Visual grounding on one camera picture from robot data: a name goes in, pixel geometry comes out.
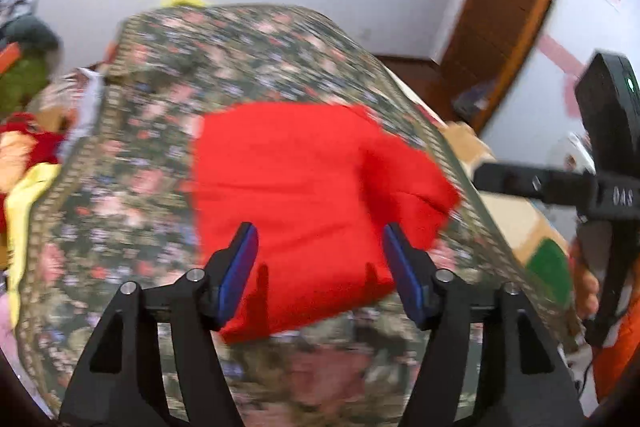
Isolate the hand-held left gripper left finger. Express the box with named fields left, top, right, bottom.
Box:
left=59, top=222, right=259, bottom=427

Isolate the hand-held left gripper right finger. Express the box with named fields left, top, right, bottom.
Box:
left=382, top=223, right=586, bottom=427

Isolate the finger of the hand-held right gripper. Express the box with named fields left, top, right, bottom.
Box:
left=472, top=162, right=598, bottom=208

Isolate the red zip jacket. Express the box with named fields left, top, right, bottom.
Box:
left=182, top=102, right=461, bottom=345

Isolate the person's right forearm orange sleeve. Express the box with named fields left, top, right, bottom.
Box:
left=592, top=282, right=640, bottom=403

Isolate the person's right hand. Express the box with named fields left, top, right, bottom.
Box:
left=570, top=239, right=601, bottom=320

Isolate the beige green patterned bed sheet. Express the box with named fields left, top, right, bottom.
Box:
left=442, top=122, right=576, bottom=313

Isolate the dark floral blanket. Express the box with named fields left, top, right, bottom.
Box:
left=12, top=4, right=581, bottom=425

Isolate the brown wooden door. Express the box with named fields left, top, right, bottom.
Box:
left=435, top=0, right=573, bottom=132

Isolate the yellow cloth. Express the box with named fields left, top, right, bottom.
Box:
left=5, top=162, right=61, bottom=323

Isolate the grey white crumpled cloth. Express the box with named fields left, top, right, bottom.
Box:
left=65, top=69, right=106, bottom=152

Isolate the red plush toy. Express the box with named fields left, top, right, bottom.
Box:
left=0, top=112, right=63, bottom=228

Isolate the green box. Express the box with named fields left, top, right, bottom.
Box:
left=0, top=54, right=51, bottom=118

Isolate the orange box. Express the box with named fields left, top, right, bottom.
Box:
left=0, top=42, right=21, bottom=75

